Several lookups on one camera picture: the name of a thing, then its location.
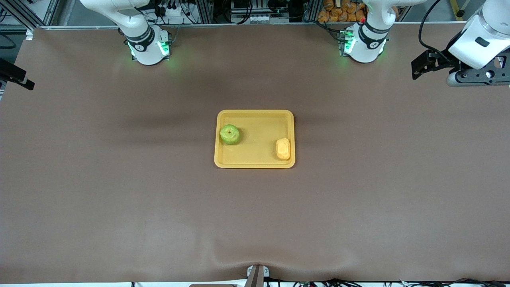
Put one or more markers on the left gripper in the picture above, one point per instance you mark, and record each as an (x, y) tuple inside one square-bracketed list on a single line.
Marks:
[(441, 61)]

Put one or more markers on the yellow potato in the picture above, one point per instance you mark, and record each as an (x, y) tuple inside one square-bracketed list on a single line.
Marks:
[(283, 149)]

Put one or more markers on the green apple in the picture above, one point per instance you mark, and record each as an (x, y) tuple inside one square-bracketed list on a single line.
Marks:
[(230, 134)]

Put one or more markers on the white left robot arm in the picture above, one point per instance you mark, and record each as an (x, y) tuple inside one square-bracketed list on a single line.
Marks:
[(364, 46)]

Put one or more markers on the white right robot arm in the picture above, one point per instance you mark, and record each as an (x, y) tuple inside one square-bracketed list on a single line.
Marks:
[(147, 52)]

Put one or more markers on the yellow plastic tray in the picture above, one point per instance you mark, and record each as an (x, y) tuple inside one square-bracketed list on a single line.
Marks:
[(257, 151)]

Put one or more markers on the orange snack packets pile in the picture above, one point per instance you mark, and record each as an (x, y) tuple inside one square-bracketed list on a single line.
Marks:
[(340, 12)]

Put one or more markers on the white power strip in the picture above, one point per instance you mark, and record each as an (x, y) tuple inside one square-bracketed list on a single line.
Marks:
[(172, 11)]

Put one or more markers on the grey connector box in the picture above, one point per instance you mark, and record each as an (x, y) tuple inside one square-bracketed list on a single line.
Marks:
[(259, 18)]

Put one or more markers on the brown table mat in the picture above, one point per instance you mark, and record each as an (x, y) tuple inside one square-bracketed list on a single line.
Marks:
[(255, 219)]

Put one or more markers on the metal camera stand bracket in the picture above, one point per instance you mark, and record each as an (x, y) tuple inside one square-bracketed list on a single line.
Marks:
[(257, 276)]

